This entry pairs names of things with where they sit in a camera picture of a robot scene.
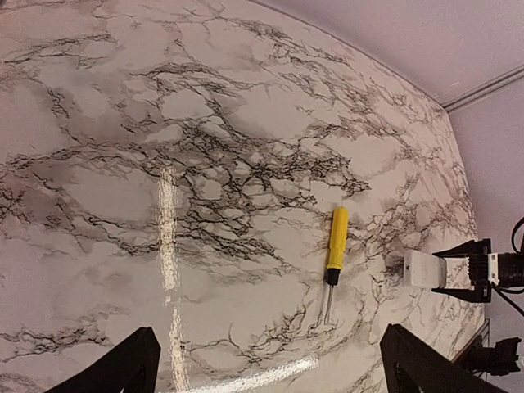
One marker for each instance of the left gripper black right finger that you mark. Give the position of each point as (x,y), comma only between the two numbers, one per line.
(411,365)

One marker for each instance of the right aluminium frame post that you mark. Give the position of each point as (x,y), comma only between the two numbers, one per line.
(484,90)

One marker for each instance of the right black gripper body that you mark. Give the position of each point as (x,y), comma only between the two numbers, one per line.
(504,272)

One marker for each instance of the yellow handled screwdriver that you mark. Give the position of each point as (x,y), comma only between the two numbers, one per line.
(337,246)

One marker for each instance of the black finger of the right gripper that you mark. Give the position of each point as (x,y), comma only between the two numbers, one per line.
(477,254)
(480,292)

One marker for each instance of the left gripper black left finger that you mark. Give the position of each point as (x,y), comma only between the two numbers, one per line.
(131,366)

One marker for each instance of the white remote control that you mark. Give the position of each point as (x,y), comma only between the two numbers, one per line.
(424,270)

